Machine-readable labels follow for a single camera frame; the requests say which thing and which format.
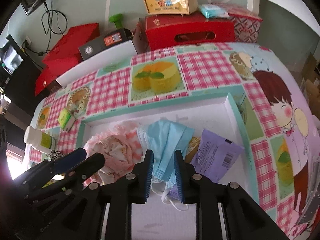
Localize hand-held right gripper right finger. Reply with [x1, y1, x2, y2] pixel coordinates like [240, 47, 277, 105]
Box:
[174, 149, 288, 240]

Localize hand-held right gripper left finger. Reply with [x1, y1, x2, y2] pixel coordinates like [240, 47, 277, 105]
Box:
[30, 149, 154, 240]

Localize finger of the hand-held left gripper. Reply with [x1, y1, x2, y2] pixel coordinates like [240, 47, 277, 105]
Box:
[37, 148, 87, 178]
[65, 153, 105, 185]

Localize white face mask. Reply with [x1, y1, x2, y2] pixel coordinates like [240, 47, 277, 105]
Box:
[136, 126, 190, 212]

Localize blue face mask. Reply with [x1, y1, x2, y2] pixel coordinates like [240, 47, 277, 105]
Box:
[146, 119, 195, 188]

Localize pink white striped towel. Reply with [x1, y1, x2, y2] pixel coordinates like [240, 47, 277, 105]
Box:
[84, 120, 144, 180]

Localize purple packet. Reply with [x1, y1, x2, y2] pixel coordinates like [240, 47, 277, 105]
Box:
[165, 129, 245, 200]

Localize white tray with teal rim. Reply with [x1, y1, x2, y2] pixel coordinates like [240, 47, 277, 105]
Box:
[79, 92, 260, 240]

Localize black white spotted cloth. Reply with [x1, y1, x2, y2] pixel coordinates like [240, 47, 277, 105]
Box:
[47, 149, 67, 162]

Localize white bottle green label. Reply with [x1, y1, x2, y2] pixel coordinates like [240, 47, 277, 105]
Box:
[24, 125, 57, 153]

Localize green tissue pack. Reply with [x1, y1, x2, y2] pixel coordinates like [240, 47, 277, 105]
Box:
[58, 107, 76, 133]

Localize black cabinet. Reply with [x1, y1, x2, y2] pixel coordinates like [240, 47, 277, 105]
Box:
[0, 57, 43, 120]

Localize red box with gold clasp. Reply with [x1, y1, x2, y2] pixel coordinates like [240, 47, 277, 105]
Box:
[34, 56, 82, 97]

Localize printed pink checked tablecloth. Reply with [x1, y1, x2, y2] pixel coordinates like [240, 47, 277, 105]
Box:
[25, 41, 320, 240]

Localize black box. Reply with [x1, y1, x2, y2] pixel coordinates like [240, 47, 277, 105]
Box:
[78, 27, 133, 62]

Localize small monitor screen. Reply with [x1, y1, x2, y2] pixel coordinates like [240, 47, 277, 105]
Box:
[0, 35, 24, 74]

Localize red flat boxes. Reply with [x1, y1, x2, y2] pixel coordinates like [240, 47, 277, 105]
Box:
[41, 23, 100, 63]

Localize red box with cutout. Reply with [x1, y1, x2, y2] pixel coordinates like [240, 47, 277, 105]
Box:
[145, 12, 237, 52]

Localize green dumbbell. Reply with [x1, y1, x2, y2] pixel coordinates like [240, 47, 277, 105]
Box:
[109, 14, 129, 30]

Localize red patterned box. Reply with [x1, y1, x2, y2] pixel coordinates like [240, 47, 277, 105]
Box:
[227, 11, 263, 44]

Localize blue wet wipes pack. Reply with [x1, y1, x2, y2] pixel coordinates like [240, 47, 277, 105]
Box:
[199, 4, 229, 19]

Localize black cable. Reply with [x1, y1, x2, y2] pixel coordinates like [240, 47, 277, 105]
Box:
[41, 1, 68, 34]

